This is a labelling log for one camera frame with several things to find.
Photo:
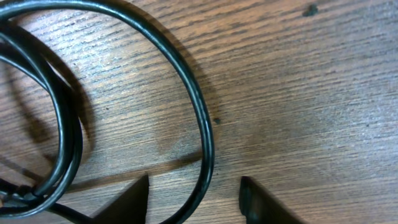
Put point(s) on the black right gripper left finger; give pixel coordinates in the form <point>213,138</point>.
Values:
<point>129,208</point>

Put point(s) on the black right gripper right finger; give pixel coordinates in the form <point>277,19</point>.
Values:
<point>260,207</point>

